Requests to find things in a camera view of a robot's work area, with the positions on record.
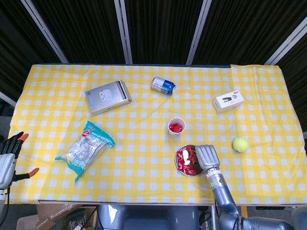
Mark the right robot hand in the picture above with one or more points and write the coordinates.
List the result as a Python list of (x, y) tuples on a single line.
[(206, 155)]

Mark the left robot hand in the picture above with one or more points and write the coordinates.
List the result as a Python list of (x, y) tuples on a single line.
[(6, 165)]

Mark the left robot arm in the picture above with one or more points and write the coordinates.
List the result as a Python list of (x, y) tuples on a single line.
[(2, 198)]

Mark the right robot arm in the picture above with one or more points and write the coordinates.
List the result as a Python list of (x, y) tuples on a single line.
[(220, 191)]

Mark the metal bowl of red candies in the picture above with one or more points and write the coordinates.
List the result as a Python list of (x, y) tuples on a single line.
[(178, 172)]

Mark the white paper cup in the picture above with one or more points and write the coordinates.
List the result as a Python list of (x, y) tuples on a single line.
[(173, 134)]

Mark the yellow tennis ball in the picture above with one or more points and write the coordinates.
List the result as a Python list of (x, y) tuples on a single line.
[(241, 144)]

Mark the white stapler box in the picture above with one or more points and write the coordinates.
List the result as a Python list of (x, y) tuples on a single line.
[(227, 101)]

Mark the yellow checkered tablecloth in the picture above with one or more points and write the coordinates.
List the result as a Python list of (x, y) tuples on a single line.
[(144, 155)]

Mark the metal table leg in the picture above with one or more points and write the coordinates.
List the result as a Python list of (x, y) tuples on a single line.
[(213, 220)]

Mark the brown cardboard box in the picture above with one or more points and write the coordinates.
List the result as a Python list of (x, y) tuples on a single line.
[(50, 213)]

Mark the teal snack bag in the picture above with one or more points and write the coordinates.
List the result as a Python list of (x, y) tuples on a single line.
[(86, 148)]

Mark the blue beverage can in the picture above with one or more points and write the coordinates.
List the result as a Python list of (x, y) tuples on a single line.
[(163, 85)]

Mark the grey robot torso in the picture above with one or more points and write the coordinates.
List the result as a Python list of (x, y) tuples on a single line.
[(148, 218)]

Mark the silver earbuds box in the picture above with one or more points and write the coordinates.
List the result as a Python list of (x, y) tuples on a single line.
[(105, 98)]

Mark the white partition post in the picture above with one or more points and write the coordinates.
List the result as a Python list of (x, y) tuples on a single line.
[(45, 31), (7, 98), (287, 45), (124, 31), (199, 31)]

